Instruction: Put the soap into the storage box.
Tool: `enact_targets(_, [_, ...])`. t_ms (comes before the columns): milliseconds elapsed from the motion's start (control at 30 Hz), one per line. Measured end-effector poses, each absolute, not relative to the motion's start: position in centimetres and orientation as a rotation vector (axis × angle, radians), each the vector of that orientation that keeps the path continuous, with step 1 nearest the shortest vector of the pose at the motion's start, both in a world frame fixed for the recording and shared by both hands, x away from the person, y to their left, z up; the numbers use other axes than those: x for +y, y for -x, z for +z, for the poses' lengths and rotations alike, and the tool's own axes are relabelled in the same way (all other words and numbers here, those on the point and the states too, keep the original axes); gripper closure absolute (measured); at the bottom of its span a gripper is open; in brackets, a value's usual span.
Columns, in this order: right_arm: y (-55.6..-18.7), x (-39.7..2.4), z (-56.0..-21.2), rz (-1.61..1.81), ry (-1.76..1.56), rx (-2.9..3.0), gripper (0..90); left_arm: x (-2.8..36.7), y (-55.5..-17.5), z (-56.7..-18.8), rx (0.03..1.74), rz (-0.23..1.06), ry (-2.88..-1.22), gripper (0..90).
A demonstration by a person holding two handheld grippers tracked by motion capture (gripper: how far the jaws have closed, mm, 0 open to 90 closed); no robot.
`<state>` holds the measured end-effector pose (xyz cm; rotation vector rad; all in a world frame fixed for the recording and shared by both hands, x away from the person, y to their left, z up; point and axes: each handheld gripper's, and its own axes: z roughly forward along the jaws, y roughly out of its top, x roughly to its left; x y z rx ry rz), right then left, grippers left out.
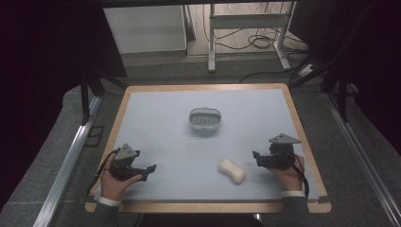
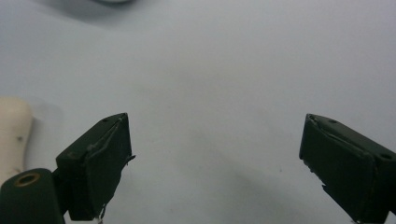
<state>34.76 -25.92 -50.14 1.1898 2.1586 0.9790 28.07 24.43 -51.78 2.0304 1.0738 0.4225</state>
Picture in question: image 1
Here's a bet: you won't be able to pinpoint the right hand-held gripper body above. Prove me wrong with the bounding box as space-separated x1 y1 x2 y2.
258 132 303 171

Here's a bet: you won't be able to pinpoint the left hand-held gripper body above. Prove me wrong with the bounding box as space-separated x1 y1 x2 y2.
108 143 148 183

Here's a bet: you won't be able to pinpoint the person's left hand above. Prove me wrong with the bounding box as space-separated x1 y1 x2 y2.
99 154 144 202

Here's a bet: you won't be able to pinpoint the person's right hand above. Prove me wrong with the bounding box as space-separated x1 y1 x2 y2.
268 154 306 193

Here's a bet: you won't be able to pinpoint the cream soap bar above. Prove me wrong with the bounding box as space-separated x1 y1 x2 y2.
218 158 248 185

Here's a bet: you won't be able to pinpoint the pale blue table mat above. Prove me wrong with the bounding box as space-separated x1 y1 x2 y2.
94 88 321 202

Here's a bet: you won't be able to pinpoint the grey oval soap dish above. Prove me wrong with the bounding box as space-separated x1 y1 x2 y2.
188 107 222 131

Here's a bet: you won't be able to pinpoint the wooden table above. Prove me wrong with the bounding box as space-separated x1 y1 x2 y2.
84 82 333 214

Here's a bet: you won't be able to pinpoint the black stand legs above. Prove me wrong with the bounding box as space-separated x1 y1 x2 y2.
289 53 360 123
78 74 129 127

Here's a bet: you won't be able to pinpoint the white power strip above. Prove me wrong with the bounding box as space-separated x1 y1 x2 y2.
297 63 316 79

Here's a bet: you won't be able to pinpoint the dark curtain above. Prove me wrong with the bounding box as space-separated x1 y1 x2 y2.
288 0 401 155
0 0 128 211

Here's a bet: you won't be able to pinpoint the white cabinet panel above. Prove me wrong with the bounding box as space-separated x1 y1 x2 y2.
102 4 188 55

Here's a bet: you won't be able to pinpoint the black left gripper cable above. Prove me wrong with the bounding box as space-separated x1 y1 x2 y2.
86 147 122 197

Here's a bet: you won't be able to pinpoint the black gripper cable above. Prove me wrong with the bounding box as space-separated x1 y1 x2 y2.
285 153 311 201
86 147 122 197

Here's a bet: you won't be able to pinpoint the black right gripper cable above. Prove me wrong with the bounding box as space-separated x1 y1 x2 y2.
285 153 311 201

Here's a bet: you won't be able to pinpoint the black floor bracket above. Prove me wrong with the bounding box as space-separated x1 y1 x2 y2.
84 125 106 148

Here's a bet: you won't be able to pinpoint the aluminium rail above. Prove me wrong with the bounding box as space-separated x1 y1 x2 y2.
323 92 401 227
32 96 102 227

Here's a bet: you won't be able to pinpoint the bundle of black floor cables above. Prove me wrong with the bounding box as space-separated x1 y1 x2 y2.
202 3 308 55

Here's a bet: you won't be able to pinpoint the white metal desk frame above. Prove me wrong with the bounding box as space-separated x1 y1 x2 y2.
207 2 297 73

